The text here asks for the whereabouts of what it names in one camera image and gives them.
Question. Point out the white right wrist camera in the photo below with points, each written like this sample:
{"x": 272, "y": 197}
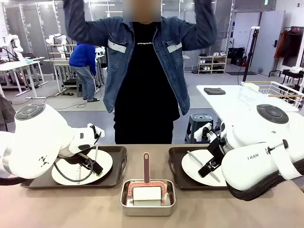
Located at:
{"x": 199, "y": 134}

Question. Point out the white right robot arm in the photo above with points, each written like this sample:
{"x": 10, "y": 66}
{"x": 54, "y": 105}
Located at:
{"x": 249, "y": 166}

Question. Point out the wooden shoe rack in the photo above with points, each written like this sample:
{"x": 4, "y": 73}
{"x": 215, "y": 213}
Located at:
{"x": 212, "y": 62}

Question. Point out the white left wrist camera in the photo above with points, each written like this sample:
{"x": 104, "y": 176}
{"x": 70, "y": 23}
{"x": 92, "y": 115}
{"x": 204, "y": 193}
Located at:
{"x": 101, "y": 132}

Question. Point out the black tripod stand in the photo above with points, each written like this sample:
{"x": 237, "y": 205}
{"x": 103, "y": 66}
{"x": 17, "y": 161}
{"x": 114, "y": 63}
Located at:
{"x": 255, "y": 32}

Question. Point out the hanging dark and orange clothes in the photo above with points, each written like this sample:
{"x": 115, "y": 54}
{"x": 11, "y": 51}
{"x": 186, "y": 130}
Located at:
{"x": 292, "y": 47}

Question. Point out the dark brown serving tray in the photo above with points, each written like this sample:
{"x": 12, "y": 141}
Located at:
{"x": 116, "y": 177}
{"x": 177, "y": 175}

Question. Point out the black bags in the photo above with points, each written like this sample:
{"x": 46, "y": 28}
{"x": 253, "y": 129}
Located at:
{"x": 236, "y": 55}

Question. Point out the silver table knife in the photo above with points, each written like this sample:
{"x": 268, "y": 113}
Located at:
{"x": 197, "y": 159}
{"x": 78, "y": 174}

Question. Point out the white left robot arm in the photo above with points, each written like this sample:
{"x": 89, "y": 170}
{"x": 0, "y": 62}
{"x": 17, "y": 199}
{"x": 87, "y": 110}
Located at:
{"x": 35, "y": 142}

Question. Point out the rectangular steel container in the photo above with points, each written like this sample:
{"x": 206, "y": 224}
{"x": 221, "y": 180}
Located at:
{"x": 147, "y": 211}

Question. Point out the folded dark grey cloth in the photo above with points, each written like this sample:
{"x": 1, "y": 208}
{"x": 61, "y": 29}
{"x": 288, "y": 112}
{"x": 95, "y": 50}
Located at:
{"x": 214, "y": 91}

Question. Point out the dark plastic stool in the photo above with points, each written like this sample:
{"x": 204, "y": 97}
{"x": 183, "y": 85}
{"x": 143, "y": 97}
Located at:
{"x": 199, "y": 118}

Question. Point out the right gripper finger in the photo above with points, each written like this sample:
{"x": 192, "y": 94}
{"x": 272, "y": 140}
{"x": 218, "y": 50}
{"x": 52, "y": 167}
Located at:
{"x": 213, "y": 164}
{"x": 204, "y": 171}

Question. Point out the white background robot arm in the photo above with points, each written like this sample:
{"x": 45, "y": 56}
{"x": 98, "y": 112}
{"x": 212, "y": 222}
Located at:
{"x": 63, "y": 39}
{"x": 19, "y": 47}

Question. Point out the person in denim jacket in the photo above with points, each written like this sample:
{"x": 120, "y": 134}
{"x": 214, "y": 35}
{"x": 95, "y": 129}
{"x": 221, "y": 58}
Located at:
{"x": 147, "y": 95}

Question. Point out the person in blue hoodie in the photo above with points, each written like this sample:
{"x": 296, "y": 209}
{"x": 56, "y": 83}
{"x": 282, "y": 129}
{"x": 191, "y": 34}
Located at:
{"x": 82, "y": 57}

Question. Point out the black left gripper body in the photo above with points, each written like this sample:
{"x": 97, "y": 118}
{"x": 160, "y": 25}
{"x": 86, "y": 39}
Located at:
{"x": 83, "y": 160}

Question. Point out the person's left forearm denim sleeve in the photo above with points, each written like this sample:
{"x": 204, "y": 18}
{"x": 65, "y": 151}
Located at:
{"x": 205, "y": 21}

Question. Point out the person's right forearm denim sleeve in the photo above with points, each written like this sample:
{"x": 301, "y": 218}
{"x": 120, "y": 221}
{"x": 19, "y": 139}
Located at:
{"x": 73, "y": 19}

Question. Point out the white round plate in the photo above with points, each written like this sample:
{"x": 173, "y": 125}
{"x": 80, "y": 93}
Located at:
{"x": 190, "y": 171}
{"x": 104, "y": 159}

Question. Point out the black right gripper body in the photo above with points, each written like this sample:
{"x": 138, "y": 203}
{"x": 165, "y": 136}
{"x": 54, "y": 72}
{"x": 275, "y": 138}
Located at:
{"x": 217, "y": 149}

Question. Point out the white side table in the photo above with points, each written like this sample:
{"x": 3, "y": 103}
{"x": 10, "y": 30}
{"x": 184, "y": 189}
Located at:
{"x": 225, "y": 104}

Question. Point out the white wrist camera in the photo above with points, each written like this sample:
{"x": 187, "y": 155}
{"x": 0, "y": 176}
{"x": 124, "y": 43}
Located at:
{"x": 199, "y": 134}
{"x": 101, "y": 132}

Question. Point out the white lab desk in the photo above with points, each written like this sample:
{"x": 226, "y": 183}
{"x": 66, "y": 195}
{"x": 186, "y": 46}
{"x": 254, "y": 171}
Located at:
{"x": 58, "y": 60}
{"x": 16, "y": 64}

